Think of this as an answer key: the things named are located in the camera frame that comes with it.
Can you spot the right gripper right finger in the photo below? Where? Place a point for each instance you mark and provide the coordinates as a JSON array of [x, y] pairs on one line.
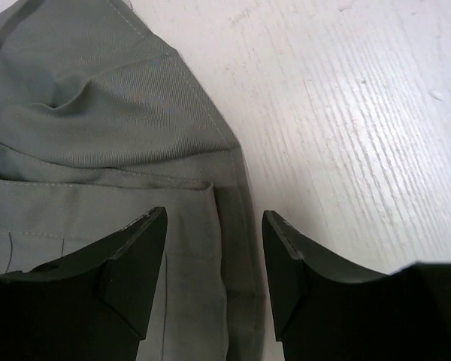
[[326, 307]]

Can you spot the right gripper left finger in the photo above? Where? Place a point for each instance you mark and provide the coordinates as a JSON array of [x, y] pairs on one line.
[[93, 304]]

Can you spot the grey pleated skirt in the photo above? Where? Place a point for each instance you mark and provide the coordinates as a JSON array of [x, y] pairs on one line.
[[100, 121]]

